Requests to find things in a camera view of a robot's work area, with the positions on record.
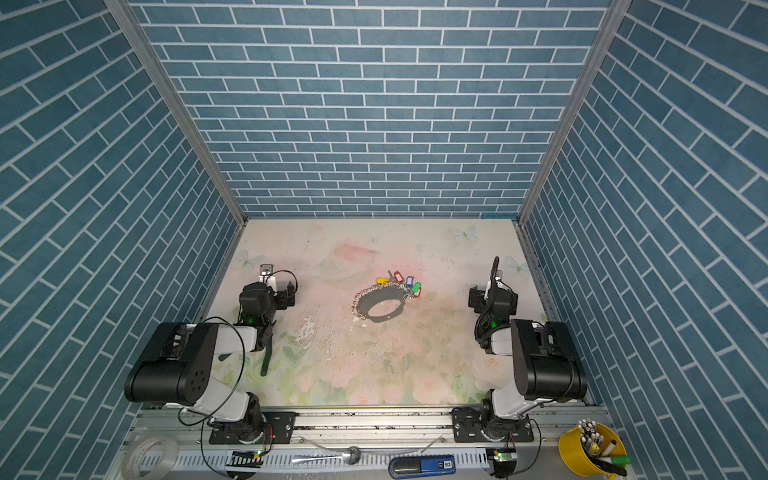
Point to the aluminium corner post right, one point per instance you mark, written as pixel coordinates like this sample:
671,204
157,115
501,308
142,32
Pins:
596,55

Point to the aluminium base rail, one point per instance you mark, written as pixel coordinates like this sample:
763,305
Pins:
201,450

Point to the clear tape roll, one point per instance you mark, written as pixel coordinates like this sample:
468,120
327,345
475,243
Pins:
150,458

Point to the aluminium corner post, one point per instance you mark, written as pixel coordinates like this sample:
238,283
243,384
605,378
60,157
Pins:
596,55
127,22

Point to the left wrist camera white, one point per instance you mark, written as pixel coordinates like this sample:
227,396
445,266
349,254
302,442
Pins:
267,276

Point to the aluminium corner post left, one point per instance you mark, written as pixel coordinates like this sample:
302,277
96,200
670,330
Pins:
127,22

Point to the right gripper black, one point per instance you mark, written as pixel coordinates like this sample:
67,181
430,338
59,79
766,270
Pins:
478,299

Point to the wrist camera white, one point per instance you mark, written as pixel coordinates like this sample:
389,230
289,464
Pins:
495,283
267,276

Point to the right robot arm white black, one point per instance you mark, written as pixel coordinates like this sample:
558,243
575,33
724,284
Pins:
545,364

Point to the blue black device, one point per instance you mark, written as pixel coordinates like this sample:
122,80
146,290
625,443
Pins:
410,467

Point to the metal rod tool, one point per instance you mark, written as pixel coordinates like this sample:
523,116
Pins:
352,455

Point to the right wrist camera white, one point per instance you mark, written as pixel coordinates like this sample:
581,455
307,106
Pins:
495,283

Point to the yellow tape roll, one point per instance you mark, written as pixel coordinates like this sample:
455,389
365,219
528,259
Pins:
591,449

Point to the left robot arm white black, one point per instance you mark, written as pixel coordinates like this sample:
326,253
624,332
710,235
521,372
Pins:
176,364

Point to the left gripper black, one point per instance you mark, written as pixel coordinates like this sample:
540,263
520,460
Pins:
282,302

